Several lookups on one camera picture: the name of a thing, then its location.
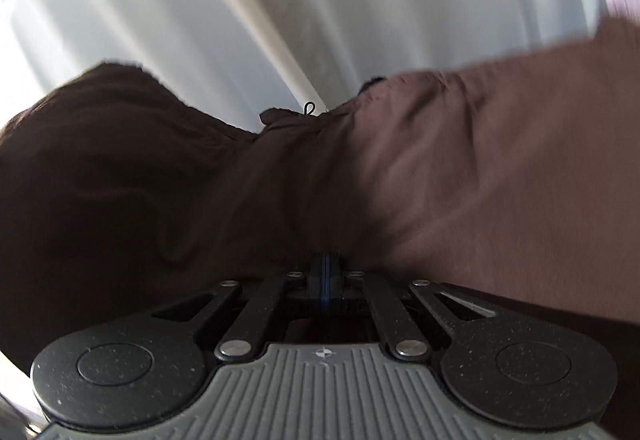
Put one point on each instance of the brown jacket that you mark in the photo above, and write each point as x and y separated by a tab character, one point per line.
400	180

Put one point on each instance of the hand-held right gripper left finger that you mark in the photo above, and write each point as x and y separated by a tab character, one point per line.
318	285

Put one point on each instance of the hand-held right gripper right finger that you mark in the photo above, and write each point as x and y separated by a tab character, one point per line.
332	285

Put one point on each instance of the white curtain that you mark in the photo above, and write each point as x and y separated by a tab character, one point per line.
300	4

